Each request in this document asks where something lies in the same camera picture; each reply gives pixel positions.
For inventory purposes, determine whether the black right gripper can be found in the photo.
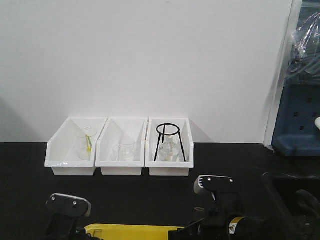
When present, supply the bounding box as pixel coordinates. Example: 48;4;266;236
167;192;265;240

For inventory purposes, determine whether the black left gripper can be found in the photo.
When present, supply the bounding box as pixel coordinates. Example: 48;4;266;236
46;213;88;240

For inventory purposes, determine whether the clear glass test tube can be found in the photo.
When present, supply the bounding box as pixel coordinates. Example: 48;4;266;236
194;207;204;212
93;229;103;240

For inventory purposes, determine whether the yellow robot base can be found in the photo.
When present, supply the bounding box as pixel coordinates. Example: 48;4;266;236
84;223;183;240

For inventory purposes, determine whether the black sink basin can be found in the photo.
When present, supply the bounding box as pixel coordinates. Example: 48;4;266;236
261;172;320;240

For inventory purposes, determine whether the white bin left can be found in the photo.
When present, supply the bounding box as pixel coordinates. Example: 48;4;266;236
44;117;107;176

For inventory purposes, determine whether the white bin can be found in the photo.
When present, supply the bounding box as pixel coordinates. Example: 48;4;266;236
144;117;194;177
44;117;107;176
95;117;148;176

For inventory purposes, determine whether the white bin right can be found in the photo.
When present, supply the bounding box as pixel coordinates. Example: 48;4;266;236
144;117;194;177

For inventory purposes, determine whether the round glass flask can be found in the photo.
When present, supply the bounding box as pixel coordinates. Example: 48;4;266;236
158;142;180;162

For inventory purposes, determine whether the white bin middle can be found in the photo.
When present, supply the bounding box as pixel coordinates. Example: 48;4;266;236
95;117;148;176

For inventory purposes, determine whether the small glass beaker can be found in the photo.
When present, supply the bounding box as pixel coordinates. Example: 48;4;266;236
112;140;136;162

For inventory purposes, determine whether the white lab faucet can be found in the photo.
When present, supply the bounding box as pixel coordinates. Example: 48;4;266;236
314;117;320;130

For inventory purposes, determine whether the clear plastic wrapped equipment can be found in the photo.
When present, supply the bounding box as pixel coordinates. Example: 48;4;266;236
284;0;320;87

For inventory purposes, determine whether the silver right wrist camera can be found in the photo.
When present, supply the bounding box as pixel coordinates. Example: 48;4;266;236
193;174;237;200

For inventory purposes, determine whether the black wire tripod stand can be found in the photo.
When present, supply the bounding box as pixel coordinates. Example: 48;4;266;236
153;123;187;162

